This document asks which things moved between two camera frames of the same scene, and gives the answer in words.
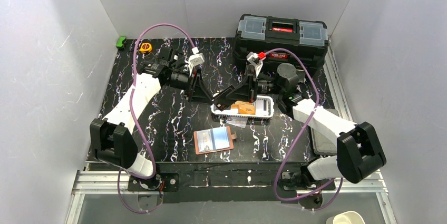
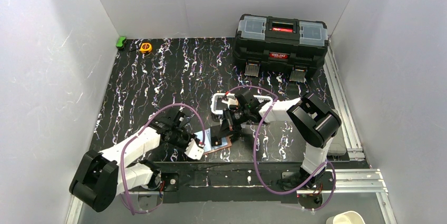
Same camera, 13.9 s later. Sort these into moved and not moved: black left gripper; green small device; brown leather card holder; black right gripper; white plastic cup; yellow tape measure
Moved: black right gripper; black left gripper
Not moved: green small device; yellow tape measure; brown leather card holder; white plastic cup
